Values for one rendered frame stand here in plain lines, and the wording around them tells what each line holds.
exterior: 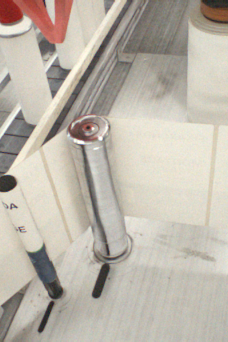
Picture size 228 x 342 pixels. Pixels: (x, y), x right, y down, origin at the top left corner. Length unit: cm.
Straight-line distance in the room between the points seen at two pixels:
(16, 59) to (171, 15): 52
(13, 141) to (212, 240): 33
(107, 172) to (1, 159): 29
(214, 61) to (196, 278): 24
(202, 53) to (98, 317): 31
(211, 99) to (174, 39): 42
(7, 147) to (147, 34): 45
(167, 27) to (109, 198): 64
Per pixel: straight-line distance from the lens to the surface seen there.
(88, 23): 79
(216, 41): 48
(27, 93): 62
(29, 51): 59
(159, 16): 103
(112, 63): 85
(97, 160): 35
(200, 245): 49
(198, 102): 54
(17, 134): 66
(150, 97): 68
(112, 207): 41
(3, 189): 32
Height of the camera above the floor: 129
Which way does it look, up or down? 46 degrees down
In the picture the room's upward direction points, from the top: 10 degrees counter-clockwise
